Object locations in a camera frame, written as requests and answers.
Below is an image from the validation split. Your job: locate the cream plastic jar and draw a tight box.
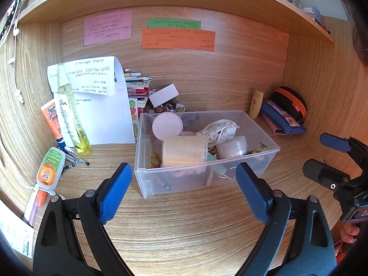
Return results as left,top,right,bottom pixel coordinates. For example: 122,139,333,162
161,136,209,168

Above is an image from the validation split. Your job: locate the green red braided charm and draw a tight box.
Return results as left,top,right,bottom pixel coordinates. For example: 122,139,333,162
147,151,162,169

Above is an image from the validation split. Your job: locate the orange paper note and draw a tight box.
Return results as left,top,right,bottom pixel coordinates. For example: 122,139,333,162
141,28,216,52

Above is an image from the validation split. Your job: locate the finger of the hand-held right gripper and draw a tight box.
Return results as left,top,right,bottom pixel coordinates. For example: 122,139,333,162
302,159,358,196
320,132,368,166

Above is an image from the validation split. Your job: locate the bowl of beads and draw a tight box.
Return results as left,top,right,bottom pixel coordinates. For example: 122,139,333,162
144,98,186,116

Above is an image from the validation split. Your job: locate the pink round case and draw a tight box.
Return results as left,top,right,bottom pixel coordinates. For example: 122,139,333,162
152,112,184,140

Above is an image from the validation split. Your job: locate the clear plastic storage box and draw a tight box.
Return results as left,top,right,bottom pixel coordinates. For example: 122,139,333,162
135,110,281,199

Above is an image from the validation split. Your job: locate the black pen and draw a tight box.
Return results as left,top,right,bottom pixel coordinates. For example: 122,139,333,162
59,147,90,166
62,157,78,176

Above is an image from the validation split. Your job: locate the small yellow bottle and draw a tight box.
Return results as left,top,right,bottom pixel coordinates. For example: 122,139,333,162
249,90,264,118

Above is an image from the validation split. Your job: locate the yellow spray bottle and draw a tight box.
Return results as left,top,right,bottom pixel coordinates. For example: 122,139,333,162
57,62,92,155

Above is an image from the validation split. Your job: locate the pink paper note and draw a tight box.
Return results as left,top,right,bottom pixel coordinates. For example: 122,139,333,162
83,9,132,46

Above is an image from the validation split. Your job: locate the small white box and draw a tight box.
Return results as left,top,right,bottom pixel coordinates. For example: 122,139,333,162
149,83,179,108

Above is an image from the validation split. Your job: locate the pink wallet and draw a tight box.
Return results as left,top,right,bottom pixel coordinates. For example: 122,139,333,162
261,112,289,135

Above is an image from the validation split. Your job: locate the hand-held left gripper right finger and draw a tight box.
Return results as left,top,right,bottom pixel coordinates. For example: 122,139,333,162
235,162,337,276

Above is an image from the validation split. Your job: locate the slim white tube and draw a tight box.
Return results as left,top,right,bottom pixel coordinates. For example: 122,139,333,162
24,184,39,223

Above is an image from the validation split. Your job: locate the black orange zip case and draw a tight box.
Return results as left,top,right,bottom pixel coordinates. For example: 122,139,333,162
272,86,308,124

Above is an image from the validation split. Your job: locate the white handwritten paper sheet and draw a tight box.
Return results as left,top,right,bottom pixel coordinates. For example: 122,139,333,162
47,55,136,145

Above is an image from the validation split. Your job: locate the white bottle orange label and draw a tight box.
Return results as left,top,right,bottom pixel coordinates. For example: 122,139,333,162
36,147,66,192

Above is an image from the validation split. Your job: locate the white drawstring pouch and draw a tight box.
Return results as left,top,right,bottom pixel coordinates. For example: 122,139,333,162
197,119,240,145

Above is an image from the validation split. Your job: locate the orange sunscreen tube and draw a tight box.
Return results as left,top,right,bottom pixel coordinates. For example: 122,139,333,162
40,98,65,148

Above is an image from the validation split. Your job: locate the blue pencil case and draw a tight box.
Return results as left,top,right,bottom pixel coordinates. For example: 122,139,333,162
261,99,307,135

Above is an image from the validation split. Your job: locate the wooden desk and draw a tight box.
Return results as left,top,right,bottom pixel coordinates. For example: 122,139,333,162
26,112,354,276

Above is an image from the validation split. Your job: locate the person's right hand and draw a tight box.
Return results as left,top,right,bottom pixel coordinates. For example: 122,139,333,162
339,224,360,245

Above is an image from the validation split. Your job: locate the white printed paper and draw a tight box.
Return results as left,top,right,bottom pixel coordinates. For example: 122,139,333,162
0,200,35,260

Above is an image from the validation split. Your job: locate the translucent white round jar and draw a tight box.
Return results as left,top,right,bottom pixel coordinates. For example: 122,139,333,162
216,136,248,159

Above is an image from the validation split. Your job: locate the fruit sticker sheet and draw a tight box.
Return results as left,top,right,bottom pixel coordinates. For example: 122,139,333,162
128,97,148,138

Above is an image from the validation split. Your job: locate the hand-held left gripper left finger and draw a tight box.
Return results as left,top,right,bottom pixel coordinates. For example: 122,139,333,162
32,162,133,276

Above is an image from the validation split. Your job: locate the green paper note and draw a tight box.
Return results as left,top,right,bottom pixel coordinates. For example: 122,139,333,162
147,19,201,30

